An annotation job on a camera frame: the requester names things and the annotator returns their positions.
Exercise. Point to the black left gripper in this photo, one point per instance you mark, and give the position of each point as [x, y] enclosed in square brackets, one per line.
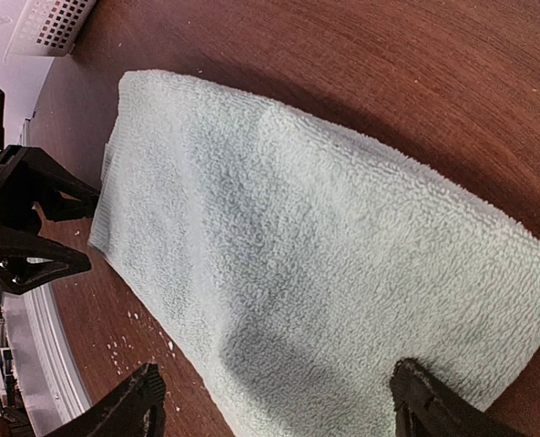
[29, 176]

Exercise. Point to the mint green towel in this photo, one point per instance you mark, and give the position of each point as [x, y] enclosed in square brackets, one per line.
[295, 261]

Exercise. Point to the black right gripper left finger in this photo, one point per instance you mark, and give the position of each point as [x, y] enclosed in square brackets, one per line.
[134, 408]

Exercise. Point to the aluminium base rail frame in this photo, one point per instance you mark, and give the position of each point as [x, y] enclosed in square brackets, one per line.
[50, 383]

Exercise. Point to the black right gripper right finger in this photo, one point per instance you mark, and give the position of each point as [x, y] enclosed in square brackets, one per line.
[425, 406]

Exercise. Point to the white plastic perforated basket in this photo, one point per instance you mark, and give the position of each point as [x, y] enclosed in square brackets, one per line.
[49, 27]

